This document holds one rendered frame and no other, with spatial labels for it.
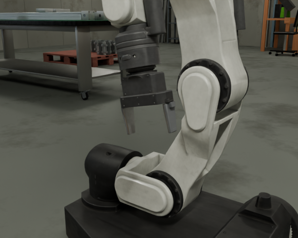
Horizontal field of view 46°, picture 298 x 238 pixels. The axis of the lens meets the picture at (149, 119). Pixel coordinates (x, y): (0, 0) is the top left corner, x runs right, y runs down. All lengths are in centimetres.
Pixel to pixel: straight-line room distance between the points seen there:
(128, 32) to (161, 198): 49
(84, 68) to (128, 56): 272
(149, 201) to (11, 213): 74
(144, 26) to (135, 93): 14
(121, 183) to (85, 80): 242
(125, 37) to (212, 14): 25
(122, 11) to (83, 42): 270
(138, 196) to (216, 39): 50
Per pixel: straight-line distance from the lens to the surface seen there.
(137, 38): 70
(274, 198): 127
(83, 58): 339
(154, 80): 70
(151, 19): 71
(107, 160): 115
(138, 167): 110
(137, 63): 70
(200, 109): 85
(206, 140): 88
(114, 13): 71
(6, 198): 173
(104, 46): 607
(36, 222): 151
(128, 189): 107
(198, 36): 88
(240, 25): 113
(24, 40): 993
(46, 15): 412
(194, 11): 88
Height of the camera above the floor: 78
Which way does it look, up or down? 16 degrees down
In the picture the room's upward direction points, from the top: straight up
